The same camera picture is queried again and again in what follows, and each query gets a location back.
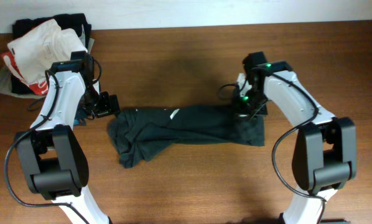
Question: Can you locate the black folded shirt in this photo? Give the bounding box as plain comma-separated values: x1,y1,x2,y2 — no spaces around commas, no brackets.
11,13,93,95

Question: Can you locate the dark teal t-shirt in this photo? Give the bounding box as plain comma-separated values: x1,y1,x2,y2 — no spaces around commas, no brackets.
107,105,265,169

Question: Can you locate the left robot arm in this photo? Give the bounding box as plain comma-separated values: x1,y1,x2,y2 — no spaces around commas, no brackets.
4,51,120,223

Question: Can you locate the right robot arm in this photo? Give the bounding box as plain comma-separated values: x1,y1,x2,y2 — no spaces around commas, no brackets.
232,52,357,224

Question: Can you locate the red and white folded shirt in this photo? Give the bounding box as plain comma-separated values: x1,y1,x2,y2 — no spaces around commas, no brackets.
1,52,49,96

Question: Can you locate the grey folded shirt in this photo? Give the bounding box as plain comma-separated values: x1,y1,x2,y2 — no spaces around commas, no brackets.
0,64,53,99

